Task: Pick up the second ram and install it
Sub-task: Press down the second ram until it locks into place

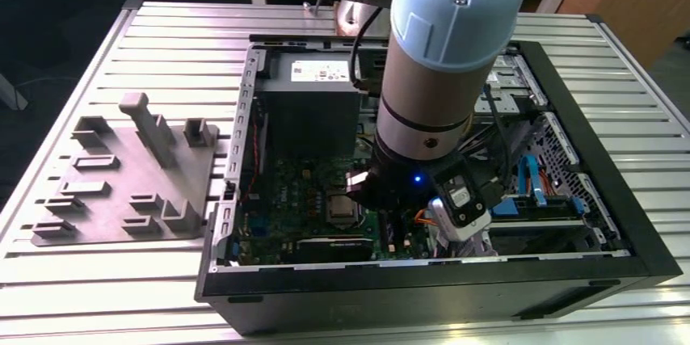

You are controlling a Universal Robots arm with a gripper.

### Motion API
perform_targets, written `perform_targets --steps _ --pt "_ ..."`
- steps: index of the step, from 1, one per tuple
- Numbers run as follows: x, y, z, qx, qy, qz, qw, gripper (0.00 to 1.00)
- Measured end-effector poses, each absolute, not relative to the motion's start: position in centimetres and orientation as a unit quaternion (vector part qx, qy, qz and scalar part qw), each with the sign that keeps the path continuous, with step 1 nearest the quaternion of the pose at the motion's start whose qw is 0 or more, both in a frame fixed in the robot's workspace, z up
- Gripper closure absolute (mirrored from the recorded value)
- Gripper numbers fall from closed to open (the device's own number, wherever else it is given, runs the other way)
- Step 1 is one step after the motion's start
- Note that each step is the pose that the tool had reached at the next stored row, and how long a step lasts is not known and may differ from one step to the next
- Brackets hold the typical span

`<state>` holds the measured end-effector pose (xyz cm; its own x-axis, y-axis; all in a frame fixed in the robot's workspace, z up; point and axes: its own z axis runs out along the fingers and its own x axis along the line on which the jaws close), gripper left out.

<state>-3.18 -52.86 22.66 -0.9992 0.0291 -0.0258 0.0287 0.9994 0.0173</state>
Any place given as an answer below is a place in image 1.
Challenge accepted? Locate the orange wire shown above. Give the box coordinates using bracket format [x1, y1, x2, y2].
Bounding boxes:
[412, 207, 439, 227]

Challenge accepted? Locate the grey parts rack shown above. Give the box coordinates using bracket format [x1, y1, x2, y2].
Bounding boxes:
[29, 92, 222, 247]

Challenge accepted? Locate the black graphics card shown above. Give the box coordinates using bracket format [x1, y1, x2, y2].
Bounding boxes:
[282, 238, 376, 264]

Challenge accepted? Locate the blue flat wire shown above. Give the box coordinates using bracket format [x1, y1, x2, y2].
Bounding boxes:
[517, 154, 548, 206]

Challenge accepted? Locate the grey power supply unit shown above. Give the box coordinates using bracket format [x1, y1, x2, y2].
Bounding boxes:
[252, 52, 383, 160]

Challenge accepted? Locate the wooden cabinet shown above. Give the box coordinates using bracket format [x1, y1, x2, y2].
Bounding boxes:
[559, 0, 690, 68]

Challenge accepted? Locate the green motherboard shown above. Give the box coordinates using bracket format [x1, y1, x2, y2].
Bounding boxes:
[230, 154, 432, 263]

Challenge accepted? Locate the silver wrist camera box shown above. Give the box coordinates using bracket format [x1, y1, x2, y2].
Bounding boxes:
[427, 158, 495, 244]

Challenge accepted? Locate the silver drive cage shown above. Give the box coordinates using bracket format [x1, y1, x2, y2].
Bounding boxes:
[472, 52, 543, 118]

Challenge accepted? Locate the black camera cable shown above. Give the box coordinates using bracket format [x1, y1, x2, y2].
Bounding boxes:
[480, 85, 513, 205]

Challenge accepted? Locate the black open PC case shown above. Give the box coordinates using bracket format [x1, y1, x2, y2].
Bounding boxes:
[192, 33, 684, 336]

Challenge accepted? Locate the red wire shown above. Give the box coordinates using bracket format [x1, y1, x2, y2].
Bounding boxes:
[248, 118, 266, 203]

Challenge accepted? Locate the silver CPU in socket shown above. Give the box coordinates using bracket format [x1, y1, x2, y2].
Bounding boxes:
[323, 189, 361, 229]

